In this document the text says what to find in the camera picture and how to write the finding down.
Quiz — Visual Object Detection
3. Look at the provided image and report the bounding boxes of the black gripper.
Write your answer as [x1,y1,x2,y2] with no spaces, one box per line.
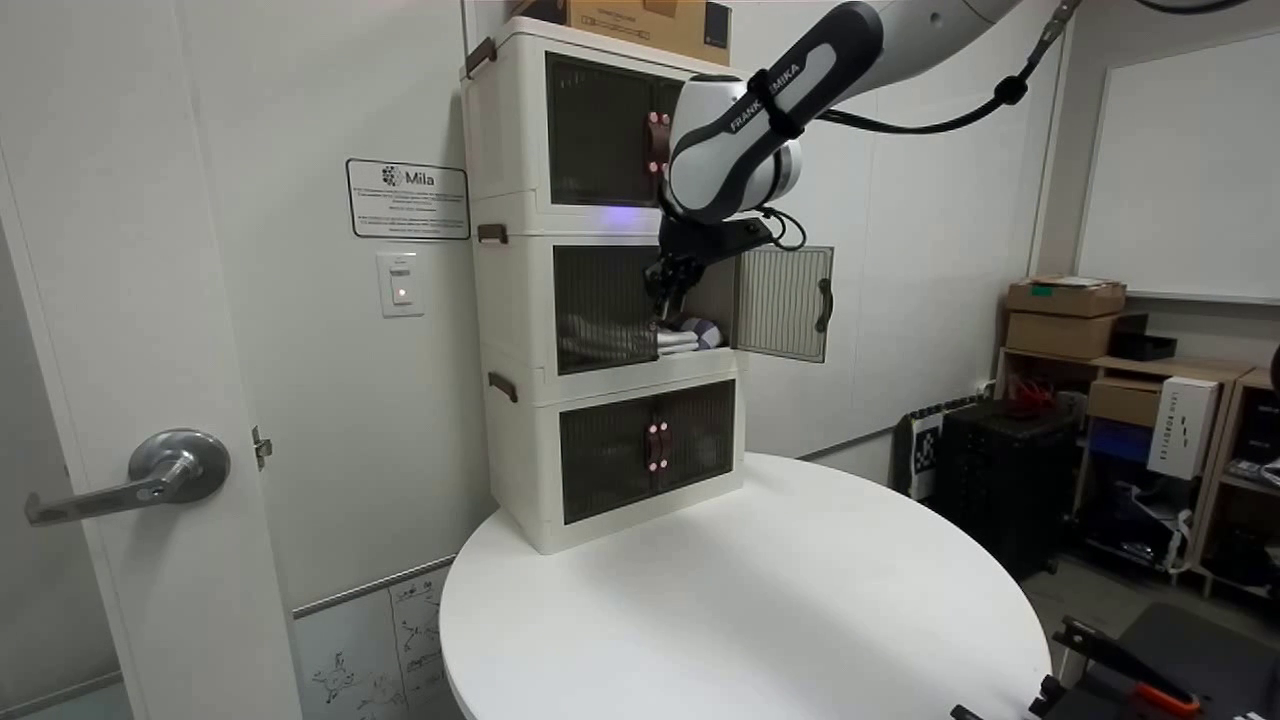
[643,216,772,316]

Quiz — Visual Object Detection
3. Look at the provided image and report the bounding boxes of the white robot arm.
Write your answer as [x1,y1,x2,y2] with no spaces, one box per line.
[643,0,1080,316]

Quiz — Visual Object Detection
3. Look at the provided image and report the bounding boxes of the blue white checkered towel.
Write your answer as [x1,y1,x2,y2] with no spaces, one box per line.
[656,316,722,354]

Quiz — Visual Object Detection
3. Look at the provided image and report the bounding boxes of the cardboard box on cabinet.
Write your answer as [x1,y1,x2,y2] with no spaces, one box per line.
[506,0,733,65]

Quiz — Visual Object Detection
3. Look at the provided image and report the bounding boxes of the white three-tier cabinet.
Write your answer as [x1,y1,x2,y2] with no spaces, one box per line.
[461,17,744,553]

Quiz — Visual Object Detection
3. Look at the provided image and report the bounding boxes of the cardboard box on shelf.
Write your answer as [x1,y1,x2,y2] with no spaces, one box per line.
[1004,275,1129,358]

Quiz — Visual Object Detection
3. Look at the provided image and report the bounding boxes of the black crate stack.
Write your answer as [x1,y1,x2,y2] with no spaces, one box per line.
[933,405,1080,578]

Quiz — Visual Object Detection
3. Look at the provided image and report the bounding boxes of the white product box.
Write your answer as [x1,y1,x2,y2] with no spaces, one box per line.
[1148,376,1218,480]

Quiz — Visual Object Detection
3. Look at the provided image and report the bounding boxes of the wooden storage shelf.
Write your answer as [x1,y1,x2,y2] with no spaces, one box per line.
[999,352,1280,601]

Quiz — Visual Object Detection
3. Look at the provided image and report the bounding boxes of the white door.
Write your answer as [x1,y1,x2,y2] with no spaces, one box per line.
[0,0,298,720]

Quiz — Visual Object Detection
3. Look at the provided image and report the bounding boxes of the white light switch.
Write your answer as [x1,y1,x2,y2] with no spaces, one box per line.
[380,253,423,318]

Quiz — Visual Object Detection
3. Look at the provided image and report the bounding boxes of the white wall sign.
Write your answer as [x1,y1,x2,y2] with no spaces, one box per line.
[345,156,469,240]

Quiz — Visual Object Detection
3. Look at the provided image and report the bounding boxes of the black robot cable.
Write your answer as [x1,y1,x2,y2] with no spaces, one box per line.
[813,0,1086,140]

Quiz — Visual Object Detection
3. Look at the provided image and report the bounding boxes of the silver door lever handle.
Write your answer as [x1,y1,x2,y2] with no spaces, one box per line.
[22,429,231,526]

